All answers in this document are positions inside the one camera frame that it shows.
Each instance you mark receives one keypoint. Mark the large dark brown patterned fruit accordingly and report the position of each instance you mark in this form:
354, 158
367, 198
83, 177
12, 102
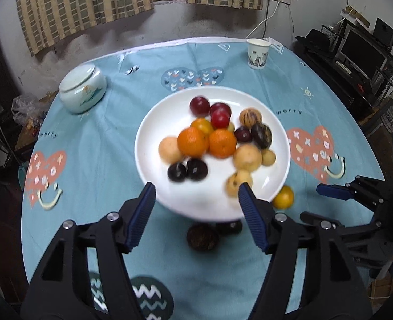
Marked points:
261, 136

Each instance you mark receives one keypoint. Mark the tan striped round fruit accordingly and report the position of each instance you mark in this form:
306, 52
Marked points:
250, 117

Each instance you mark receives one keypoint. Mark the red cherry tomato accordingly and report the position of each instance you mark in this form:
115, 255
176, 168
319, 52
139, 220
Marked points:
220, 120

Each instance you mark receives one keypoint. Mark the wooden side table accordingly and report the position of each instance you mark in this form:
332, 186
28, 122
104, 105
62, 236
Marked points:
25, 136

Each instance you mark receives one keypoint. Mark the small flat cardboard box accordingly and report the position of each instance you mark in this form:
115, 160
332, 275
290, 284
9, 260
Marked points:
354, 16

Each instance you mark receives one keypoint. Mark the clear plastic bag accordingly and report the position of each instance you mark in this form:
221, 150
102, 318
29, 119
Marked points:
28, 106

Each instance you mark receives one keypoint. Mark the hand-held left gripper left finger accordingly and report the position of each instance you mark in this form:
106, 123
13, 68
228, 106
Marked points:
141, 216

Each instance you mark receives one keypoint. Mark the yellow round citrus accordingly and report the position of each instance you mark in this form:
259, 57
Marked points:
283, 197

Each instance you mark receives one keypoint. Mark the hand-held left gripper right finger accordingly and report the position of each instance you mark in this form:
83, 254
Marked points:
254, 220

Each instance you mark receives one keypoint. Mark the white ceramic lidded jar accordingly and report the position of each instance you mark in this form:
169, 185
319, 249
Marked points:
83, 90

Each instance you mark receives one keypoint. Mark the small dark brown patterned fruit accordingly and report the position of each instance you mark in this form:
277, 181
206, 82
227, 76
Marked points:
203, 237

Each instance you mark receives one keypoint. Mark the black monitor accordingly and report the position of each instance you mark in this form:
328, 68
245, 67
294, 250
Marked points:
363, 53

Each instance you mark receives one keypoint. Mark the blue printed tablecloth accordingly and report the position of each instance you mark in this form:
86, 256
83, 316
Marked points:
99, 146

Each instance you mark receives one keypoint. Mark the brown-red tomato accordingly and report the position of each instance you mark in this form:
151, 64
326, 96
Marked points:
220, 107

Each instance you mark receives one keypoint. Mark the black speaker box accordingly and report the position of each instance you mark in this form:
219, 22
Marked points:
384, 32

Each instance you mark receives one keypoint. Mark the printed paper cup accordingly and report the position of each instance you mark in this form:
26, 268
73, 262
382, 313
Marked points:
258, 55

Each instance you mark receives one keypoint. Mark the tan apricot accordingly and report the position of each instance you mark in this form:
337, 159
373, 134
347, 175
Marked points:
247, 158
169, 150

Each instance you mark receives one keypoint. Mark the black media stand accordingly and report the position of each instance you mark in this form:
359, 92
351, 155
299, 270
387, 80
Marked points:
336, 73

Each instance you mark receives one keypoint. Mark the small tan longan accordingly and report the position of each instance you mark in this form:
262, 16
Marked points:
269, 157
231, 127

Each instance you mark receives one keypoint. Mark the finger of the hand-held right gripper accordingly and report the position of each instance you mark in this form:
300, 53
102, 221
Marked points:
333, 191
363, 236

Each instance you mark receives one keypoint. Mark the white plate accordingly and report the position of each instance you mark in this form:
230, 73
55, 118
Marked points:
156, 123

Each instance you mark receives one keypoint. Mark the orange-yellow oval fruit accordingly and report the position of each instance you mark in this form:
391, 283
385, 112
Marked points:
202, 126

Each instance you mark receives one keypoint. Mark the black hat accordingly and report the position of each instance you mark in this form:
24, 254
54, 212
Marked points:
313, 40

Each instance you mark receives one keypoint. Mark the dark red plum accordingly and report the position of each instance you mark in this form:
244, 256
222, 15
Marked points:
243, 135

